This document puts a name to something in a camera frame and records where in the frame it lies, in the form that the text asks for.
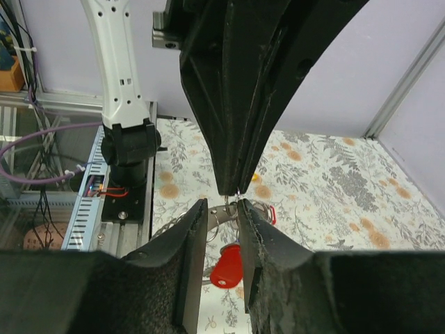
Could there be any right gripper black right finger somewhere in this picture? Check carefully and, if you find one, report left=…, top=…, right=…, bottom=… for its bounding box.
left=237, top=200, right=444, bottom=333

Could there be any metal key organiser with rings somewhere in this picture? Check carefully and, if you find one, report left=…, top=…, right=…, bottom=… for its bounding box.
left=151, top=193, right=275, bottom=289

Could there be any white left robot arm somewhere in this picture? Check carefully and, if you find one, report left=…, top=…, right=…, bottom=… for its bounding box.
left=82, top=1, right=365, bottom=196

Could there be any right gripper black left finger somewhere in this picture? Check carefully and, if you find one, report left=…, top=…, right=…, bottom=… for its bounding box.
left=1, top=200, right=208, bottom=333

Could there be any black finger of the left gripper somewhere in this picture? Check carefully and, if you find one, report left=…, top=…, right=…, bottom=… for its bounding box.
left=179, top=1, right=243, bottom=196
left=225, top=1, right=366, bottom=193

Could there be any white slotted cable duct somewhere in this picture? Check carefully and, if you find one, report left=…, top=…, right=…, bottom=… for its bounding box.
left=61, top=127, right=107, bottom=251

